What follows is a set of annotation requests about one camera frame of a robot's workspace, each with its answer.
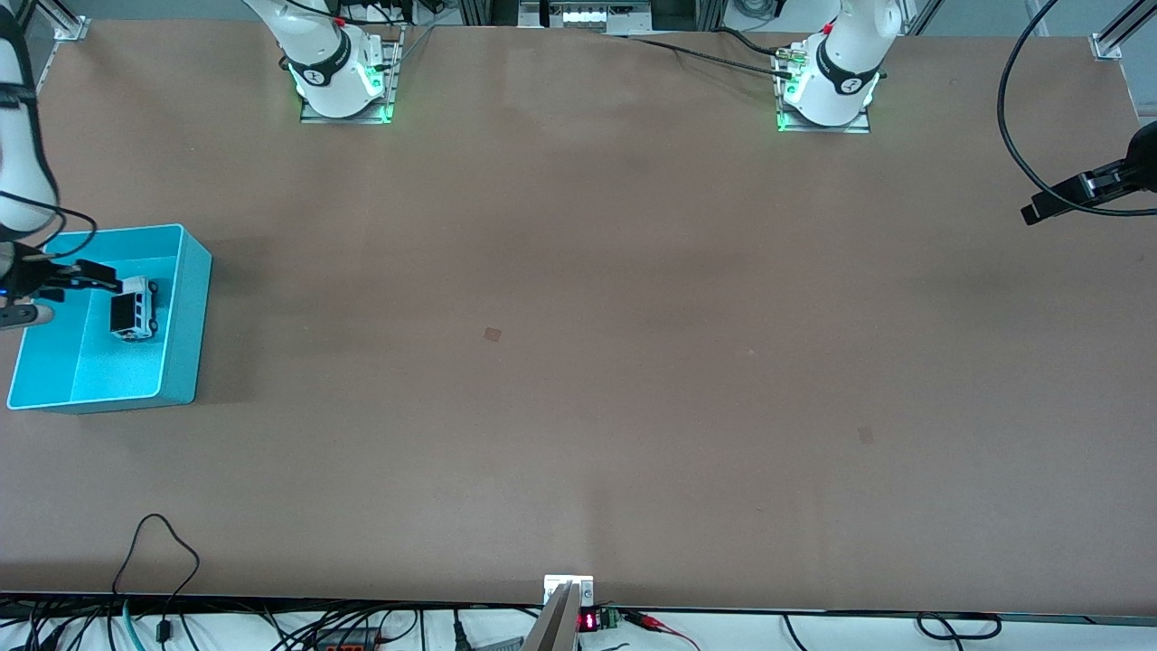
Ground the grey camera mount bar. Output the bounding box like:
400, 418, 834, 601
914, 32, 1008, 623
522, 581, 580, 651

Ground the white lit background device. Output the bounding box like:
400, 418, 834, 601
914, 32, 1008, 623
540, 0, 654, 33

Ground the thin black looped cable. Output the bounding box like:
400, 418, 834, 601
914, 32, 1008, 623
112, 513, 201, 645

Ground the white jeep toy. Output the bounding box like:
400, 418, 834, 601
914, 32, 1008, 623
109, 277, 160, 343

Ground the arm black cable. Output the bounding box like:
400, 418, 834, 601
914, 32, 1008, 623
0, 188, 99, 268
997, 0, 1157, 218

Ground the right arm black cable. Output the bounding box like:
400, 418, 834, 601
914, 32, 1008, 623
0, 188, 99, 268

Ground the teal plastic bin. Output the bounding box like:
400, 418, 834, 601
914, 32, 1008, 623
7, 223, 213, 415

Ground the red clip lead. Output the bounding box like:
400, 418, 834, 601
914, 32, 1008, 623
624, 610, 702, 651

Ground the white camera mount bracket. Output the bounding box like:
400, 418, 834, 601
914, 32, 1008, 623
543, 574, 596, 608

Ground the long black table cable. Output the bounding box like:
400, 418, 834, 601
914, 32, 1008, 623
622, 27, 798, 80

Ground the black coiled cable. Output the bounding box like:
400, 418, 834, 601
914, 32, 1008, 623
915, 612, 1003, 643

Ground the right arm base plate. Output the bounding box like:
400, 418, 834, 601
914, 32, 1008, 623
299, 25, 404, 125

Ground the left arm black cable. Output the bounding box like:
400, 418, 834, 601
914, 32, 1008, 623
997, 0, 1157, 218

